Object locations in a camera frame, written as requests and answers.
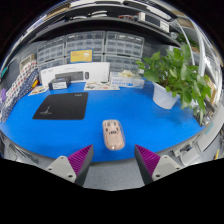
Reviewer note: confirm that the white and blue tissue pack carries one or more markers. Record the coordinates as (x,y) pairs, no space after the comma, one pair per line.
(126,81)

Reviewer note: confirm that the small sticker sheet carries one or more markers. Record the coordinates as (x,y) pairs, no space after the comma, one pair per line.
(38,90)

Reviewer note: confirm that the red and blue patterned cloth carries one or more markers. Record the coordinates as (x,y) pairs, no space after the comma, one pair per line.
(20,81)

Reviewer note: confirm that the wide sticker sheet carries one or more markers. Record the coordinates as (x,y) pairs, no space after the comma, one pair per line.
(101,86)

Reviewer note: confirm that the green plant in white pot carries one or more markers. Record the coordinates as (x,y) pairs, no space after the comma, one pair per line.
(173,73)

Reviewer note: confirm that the white keyboard box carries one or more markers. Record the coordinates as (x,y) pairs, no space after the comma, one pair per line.
(98,70)

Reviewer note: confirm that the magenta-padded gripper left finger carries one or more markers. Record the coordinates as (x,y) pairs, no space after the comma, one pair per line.
(60,165)

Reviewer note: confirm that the pink translucent computer mouse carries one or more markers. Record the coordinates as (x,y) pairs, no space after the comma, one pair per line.
(113,135)

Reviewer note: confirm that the purple object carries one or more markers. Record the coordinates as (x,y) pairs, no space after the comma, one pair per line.
(2,95)

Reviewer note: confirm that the black mouse pad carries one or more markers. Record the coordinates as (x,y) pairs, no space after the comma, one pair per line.
(61,106)

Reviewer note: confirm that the yellow box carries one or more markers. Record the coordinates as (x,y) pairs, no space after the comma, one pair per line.
(81,56)

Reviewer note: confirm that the small yellow object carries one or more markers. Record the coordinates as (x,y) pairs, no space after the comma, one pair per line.
(34,83)

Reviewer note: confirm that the white basket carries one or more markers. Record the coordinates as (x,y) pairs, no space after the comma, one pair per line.
(27,61)

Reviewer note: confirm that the navy polka-dot cloth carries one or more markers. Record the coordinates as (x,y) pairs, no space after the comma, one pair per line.
(23,91)

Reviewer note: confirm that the small black box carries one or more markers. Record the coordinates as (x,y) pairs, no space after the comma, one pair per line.
(59,83)

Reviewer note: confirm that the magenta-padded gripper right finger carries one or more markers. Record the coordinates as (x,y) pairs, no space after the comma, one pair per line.
(166,165)

